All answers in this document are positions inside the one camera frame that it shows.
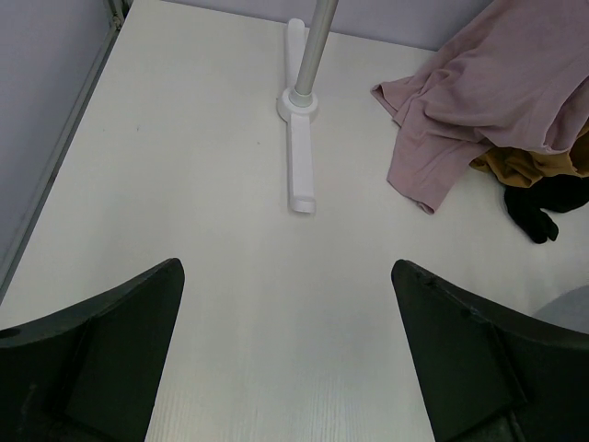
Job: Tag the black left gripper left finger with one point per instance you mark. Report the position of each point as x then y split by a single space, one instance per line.
91 372

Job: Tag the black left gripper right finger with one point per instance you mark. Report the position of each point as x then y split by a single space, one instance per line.
487 372

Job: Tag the brown tank top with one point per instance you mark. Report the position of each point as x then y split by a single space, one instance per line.
521 169

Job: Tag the mauve tank top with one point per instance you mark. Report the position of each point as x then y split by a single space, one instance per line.
516 76

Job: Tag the black tank top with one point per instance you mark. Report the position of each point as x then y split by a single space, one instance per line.
528 207

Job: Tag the white plastic basket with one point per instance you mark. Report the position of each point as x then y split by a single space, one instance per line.
569 311

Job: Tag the white metal clothes rack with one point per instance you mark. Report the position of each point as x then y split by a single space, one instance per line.
298 104

